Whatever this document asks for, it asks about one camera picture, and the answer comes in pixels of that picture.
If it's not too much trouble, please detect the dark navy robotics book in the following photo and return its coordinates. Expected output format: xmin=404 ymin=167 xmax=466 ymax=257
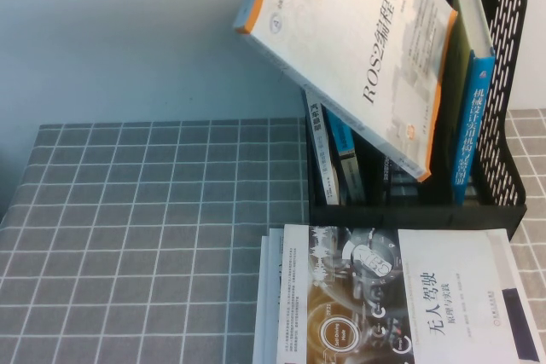
xmin=381 ymin=153 xmax=417 ymax=194

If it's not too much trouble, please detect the blue-spine green hardcover book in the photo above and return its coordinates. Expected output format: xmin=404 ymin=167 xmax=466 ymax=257
xmin=443 ymin=0 xmax=497 ymax=205

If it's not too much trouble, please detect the black plastic book stand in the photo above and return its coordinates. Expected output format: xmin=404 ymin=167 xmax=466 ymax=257
xmin=305 ymin=0 xmax=529 ymax=240

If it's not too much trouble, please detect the white-spine paperback book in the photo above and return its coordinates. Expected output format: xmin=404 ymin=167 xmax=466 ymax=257
xmin=303 ymin=90 xmax=341 ymax=205

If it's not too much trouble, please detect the white autonomous driving book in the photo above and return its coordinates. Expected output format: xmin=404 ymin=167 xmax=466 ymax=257
xmin=276 ymin=222 xmax=543 ymax=364

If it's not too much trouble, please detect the white orange ROS2 book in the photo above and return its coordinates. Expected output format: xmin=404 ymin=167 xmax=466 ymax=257
xmin=233 ymin=0 xmax=460 ymax=182

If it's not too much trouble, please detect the blue-spine paperback book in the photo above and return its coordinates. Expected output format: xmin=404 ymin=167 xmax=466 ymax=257
xmin=326 ymin=110 xmax=368 ymax=205

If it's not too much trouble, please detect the grey grid tablecloth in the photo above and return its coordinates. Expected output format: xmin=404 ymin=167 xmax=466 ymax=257
xmin=0 ymin=107 xmax=546 ymax=364

